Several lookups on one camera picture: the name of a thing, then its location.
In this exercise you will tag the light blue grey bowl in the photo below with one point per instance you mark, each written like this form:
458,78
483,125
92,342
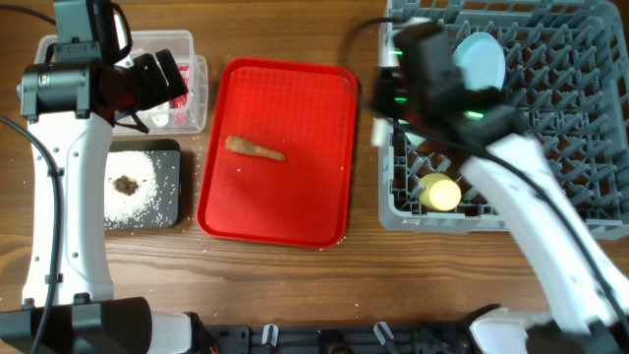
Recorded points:
393,49

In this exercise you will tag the white cooked rice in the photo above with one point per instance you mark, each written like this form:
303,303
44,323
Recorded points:
124,212

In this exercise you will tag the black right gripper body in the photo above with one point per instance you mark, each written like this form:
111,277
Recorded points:
391,102

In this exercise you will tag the light blue round plate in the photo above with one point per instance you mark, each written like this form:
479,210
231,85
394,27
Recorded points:
482,62

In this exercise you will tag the grey plastic dishwasher rack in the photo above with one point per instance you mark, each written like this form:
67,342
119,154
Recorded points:
566,71

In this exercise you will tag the black waste tray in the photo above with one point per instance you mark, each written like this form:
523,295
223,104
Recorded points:
166,156

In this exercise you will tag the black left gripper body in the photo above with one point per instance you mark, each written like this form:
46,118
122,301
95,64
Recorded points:
146,85

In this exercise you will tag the red plastic tray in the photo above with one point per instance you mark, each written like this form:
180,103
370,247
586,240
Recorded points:
308,112

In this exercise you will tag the red ketchup packet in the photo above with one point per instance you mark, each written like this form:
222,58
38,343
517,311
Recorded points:
182,117

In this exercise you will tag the brown food scrap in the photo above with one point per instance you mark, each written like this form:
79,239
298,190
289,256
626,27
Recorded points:
125,185

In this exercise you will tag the clear plastic bin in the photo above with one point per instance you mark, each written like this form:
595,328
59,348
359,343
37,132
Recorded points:
181,44

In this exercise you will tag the white tissue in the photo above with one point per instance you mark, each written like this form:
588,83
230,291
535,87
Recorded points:
159,119

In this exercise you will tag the brown sweet potato piece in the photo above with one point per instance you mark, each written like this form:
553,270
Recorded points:
242,146

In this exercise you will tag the white plastic spoon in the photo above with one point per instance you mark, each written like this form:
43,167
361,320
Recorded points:
380,129

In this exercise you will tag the yellow plastic cup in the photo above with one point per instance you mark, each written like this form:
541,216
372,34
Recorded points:
439,192

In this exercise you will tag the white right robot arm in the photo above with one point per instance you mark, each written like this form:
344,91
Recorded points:
586,293

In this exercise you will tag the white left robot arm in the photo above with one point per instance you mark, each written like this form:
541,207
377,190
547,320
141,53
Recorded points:
71,103

